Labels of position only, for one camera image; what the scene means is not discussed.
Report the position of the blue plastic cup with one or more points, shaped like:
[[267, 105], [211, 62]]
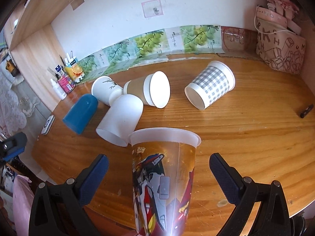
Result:
[[81, 113]]

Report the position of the robot print plastic cup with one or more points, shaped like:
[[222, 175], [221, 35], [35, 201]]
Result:
[[160, 167]]

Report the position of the grape print cardboard panel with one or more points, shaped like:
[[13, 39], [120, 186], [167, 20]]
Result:
[[147, 43]]

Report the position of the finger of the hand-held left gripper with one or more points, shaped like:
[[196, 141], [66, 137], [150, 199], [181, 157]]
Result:
[[13, 144]]

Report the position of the wooden shelf unit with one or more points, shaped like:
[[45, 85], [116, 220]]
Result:
[[32, 41]]

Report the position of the letter print tote bag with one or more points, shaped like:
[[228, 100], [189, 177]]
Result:
[[280, 51]]

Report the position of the pink printed can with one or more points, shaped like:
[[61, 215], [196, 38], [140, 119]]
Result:
[[66, 84]]

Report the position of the pink cloth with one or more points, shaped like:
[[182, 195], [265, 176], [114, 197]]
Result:
[[22, 201]]

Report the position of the small black stick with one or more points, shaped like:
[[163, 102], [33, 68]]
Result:
[[306, 110]]

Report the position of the brown tape patch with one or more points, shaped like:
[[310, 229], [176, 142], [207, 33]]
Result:
[[77, 4]]

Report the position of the plain white plastic cup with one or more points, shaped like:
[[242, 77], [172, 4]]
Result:
[[120, 118]]

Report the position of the pink square wall sticker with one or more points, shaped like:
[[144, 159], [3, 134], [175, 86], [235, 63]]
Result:
[[152, 8]]

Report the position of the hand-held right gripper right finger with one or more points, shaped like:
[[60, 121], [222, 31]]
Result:
[[224, 177]]

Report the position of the white round-button device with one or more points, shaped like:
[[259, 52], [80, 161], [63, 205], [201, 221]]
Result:
[[48, 125]]

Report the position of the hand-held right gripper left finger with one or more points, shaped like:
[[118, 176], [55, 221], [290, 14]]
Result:
[[94, 177]]

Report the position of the white squeeze bottle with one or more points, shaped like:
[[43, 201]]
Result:
[[59, 91]]

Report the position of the blue and white tube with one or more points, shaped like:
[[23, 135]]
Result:
[[58, 70]]

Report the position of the white lace curtain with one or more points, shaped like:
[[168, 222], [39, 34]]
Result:
[[14, 103]]

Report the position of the brown printed cardboard sheet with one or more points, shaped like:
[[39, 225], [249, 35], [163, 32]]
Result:
[[233, 39]]

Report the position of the grey checked paper cup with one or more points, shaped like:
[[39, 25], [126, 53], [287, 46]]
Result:
[[211, 83]]

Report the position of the bamboo print white paper cup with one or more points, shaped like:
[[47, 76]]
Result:
[[103, 88]]

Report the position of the brown sleeved paper cup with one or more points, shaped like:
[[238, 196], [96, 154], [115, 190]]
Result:
[[160, 88]]

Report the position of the pink floral bundle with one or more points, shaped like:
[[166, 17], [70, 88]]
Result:
[[283, 2]]

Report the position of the pink dotted box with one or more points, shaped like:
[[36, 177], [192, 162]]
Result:
[[270, 17]]

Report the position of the orange print carton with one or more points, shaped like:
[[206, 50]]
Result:
[[75, 70]]

